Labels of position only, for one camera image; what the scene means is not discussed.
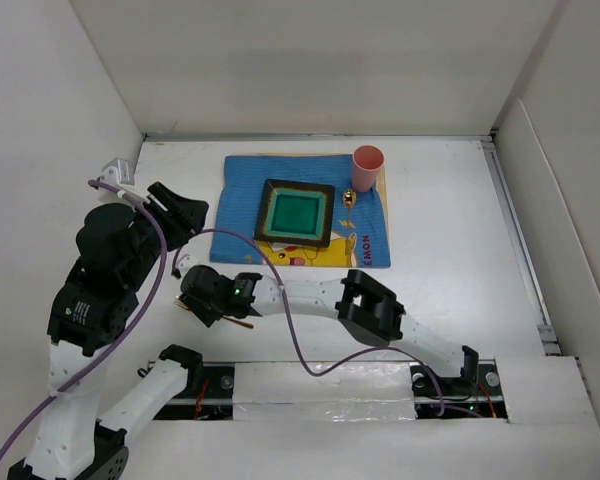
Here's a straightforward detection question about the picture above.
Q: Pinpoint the pink plastic cup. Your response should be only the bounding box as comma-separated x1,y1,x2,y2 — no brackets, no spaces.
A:
351,145,384,193

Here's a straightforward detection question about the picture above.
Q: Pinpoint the gold fork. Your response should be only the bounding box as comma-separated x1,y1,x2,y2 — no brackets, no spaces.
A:
174,297,254,329

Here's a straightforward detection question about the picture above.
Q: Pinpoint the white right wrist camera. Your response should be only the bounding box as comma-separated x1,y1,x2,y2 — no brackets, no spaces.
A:
171,254,200,279

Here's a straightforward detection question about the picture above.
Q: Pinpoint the green square ceramic plate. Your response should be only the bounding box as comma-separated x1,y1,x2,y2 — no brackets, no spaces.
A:
253,179,336,248

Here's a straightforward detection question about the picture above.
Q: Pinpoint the blue Pikachu placemat cloth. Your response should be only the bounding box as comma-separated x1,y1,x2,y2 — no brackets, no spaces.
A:
215,154,391,268

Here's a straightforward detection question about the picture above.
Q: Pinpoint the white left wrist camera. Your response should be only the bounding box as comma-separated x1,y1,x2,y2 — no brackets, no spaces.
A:
98,158,135,190

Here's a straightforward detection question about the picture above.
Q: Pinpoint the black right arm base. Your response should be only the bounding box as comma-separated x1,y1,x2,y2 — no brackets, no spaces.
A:
410,362,508,420

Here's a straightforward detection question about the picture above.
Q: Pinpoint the gold spoon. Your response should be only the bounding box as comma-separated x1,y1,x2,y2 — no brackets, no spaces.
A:
342,188,357,230

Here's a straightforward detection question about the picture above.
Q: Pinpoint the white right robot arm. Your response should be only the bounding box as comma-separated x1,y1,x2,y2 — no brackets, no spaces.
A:
178,265,479,396

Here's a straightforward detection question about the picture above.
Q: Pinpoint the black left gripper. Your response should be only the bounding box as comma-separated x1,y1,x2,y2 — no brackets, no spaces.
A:
125,181,209,285

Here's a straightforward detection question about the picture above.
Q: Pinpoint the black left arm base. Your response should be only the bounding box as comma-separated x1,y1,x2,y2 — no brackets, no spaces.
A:
154,363,235,421

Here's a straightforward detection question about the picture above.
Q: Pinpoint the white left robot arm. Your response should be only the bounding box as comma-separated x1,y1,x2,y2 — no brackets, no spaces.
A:
7,180,209,479

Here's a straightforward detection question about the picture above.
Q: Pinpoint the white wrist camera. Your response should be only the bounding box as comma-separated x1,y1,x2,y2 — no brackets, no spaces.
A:
98,158,135,190
171,254,200,279

